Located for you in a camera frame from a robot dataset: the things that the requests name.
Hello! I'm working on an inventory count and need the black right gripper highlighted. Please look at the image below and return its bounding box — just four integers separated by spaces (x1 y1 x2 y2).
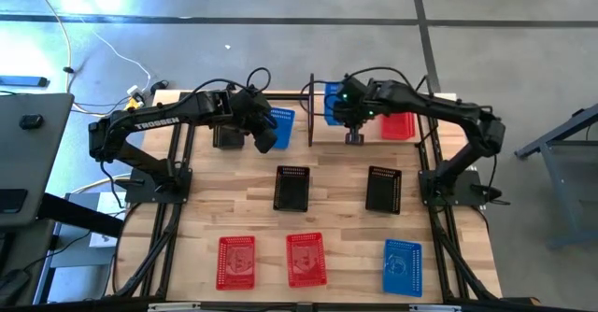
334 76 379 146

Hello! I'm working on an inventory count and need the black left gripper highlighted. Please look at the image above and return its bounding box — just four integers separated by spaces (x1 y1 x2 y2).
232 89 279 134

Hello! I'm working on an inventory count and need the blue plastic basket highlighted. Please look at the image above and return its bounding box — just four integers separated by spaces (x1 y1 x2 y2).
323 81 345 127
269 107 297 150
382 238 424 299

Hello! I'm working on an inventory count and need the red plastic basket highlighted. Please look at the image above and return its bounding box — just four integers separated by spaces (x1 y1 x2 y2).
285 232 328 289
380 111 417 141
215 235 257 291

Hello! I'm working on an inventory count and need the black plastic basket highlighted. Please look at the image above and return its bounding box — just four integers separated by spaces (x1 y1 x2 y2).
273 164 311 213
364 164 404 216
212 123 247 150

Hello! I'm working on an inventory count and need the blue-grey metal table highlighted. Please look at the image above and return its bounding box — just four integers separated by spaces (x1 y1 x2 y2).
513 102 598 250

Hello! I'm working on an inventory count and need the grey desk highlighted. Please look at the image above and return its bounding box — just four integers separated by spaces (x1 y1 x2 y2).
0 92 76 229

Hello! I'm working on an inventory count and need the black computer mouse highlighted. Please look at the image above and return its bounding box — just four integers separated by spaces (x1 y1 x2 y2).
18 113 45 131

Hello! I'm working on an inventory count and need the dark flat device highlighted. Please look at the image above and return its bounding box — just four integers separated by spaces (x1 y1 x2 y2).
0 75 50 89

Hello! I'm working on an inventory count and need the black flat pad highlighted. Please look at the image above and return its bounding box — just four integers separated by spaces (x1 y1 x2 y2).
0 188 28 215

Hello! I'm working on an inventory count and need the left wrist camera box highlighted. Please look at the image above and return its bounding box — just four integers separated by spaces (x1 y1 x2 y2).
253 127 280 155

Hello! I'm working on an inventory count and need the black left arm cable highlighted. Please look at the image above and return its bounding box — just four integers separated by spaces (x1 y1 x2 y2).
179 66 274 103

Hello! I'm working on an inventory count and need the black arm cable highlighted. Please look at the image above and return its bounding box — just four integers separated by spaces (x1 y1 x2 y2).
298 65 429 117
179 66 274 103

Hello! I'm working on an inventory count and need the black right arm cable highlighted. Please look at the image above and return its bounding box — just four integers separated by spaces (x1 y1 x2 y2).
298 65 429 117

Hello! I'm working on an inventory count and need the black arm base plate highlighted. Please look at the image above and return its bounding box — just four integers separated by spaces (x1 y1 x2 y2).
419 169 488 207
124 165 193 205

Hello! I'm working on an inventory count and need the black aluminium rig frame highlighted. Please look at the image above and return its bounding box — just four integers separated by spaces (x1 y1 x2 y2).
0 73 598 312

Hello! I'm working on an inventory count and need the white floor cable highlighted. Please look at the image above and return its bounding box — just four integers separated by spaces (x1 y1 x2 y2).
86 24 153 92

